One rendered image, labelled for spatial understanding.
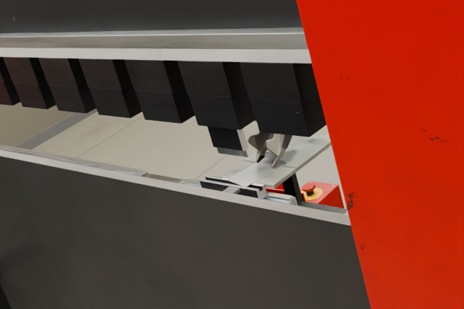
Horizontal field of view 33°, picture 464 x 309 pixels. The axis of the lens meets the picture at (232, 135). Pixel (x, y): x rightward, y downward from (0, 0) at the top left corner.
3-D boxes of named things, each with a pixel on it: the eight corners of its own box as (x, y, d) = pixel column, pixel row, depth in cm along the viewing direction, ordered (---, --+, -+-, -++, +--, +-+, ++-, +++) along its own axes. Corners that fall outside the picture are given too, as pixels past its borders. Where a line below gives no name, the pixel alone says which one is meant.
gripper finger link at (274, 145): (257, 163, 193) (263, 126, 195) (275, 168, 197) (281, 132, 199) (266, 162, 191) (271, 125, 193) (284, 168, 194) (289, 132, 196)
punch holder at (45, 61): (110, 101, 225) (91, 46, 219) (87, 113, 220) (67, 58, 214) (80, 98, 235) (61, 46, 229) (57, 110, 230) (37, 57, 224)
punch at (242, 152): (250, 155, 187) (240, 118, 184) (245, 158, 186) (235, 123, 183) (221, 151, 194) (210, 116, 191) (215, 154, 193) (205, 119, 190)
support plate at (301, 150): (338, 140, 204) (337, 136, 204) (274, 189, 188) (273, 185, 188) (286, 134, 217) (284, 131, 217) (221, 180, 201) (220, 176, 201)
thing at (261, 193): (267, 195, 191) (264, 184, 190) (259, 201, 189) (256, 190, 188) (210, 185, 205) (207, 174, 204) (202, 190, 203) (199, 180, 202)
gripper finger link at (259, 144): (237, 153, 201) (253, 121, 199) (255, 158, 204) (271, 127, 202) (243, 158, 198) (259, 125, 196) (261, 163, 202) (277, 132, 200)
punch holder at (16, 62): (70, 97, 239) (52, 46, 233) (47, 109, 234) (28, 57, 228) (43, 95, 250) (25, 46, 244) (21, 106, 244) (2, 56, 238)
